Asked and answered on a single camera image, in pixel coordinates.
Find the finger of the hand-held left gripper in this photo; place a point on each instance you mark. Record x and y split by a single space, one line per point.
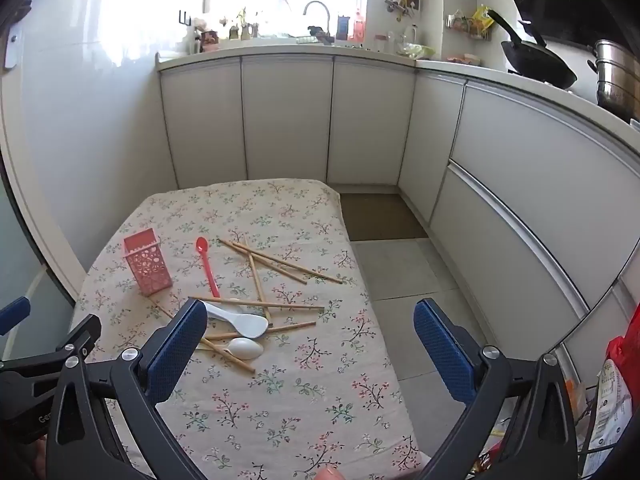
75 341
14 314

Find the red patterned mat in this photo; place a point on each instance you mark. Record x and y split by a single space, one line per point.
150 265

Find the wall spice rack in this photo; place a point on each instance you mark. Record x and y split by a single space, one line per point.
462 25

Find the stainless steel pot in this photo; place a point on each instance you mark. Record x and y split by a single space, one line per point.
617 75

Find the red plastic bag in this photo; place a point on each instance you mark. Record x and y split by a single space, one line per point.
625 355

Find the red plastic spoon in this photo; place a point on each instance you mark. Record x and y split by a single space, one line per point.
202 246

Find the black wall hook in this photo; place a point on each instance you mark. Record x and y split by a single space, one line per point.
184 17

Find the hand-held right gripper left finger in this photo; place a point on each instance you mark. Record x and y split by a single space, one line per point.
175 355

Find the brown floor mat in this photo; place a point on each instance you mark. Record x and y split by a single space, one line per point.
380 217

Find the floral tablecloth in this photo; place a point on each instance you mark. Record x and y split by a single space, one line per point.
300 400

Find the white kitchen countertop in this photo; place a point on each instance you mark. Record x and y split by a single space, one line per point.
490 74

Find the pink dish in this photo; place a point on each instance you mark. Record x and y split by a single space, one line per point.
465 59

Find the green vegetable bag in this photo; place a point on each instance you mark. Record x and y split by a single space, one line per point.
417 51

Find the white printed bag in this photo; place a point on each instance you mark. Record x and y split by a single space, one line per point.
607 410

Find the pile of wooden chopsticks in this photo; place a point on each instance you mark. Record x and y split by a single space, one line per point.
300 305

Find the potted plants on windowsill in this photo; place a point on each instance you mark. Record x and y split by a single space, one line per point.
210 37

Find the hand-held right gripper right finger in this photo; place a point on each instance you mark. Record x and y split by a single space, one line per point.
445 360

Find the white oval plastic spoon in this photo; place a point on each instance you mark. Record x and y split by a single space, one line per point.
245 348

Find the dark blue box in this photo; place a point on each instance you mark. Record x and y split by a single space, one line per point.
342 27

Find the white lower kitchen cabinets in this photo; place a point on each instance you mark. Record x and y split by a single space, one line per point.
285 120

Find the yellow snack packet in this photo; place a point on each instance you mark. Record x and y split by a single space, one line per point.
482 17

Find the clear glass jar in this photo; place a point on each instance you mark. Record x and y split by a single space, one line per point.
410 35

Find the red detergent bottle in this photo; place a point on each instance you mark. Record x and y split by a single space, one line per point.
357 27

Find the curved metal faucet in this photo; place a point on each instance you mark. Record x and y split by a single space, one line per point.
328 20

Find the black wok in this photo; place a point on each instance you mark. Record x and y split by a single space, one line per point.
540 62

